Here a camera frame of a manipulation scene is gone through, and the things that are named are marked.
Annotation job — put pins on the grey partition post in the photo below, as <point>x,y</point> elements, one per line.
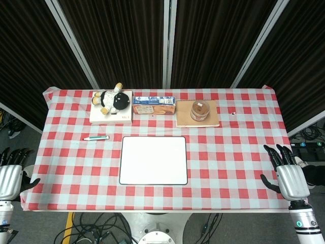
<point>76,50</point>
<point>172,38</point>
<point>255,50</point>

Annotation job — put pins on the black bag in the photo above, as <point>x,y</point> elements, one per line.
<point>316,175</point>

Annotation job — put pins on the clear plastic snack jar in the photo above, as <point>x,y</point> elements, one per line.
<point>200,110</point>

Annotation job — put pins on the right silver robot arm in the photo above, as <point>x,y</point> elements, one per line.
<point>306,221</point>

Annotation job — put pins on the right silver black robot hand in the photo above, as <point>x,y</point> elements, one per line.
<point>292,180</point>

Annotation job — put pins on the orange blue cookie box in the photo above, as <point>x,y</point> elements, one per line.
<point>153,108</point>

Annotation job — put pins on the red white checkered tablecloth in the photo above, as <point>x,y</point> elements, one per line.
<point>76,165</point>

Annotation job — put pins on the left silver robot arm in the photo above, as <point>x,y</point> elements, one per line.
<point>6,218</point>

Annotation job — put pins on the green white marker pen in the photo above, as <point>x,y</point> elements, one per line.
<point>97,137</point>

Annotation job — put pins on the white flat cardboard box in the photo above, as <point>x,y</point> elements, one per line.
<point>119,119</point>

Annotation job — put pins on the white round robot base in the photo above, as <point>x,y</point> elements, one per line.
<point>157,228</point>

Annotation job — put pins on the grey partition base rail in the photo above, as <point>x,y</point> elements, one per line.
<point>307,127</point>
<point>20,118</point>

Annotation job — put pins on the dark corrugated partition panel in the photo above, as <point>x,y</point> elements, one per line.
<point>30,50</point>
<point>122,38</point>
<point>299,50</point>
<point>215,38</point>

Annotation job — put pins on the black white plush toy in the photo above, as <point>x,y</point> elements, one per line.
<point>114,100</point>

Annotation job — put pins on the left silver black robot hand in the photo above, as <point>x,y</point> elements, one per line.
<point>10,180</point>

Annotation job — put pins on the brown paper notebook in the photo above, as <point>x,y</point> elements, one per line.
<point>184,117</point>

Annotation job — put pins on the white drawing board black rim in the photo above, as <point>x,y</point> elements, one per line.
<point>153,160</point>

